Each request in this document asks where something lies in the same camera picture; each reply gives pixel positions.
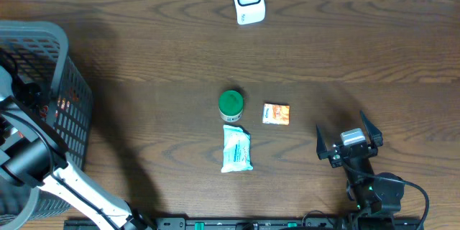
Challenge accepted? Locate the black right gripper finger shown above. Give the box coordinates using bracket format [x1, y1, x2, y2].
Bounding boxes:
[316, 126, 328, 160]
[360, 111, 383, 147]

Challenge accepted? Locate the orange Kleenex tissue pack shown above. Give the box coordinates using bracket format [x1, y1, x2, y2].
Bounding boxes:
[262, 103, 290, 126]

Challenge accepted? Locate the teal wet wipes pack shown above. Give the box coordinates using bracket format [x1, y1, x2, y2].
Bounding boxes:
[221, 124, 253, 173]

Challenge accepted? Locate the green lid jar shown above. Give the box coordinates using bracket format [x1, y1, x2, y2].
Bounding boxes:
[218, 90, 244, 122]

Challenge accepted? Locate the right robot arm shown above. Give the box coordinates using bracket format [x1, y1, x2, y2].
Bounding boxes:
[316, 112, 404, 230]

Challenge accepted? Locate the grey plastic basket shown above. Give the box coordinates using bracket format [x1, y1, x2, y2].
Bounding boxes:
[1, 20, 93, 229]

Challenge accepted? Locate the black mounting rail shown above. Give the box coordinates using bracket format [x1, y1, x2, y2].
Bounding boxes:
[63, 214, 420, 230]

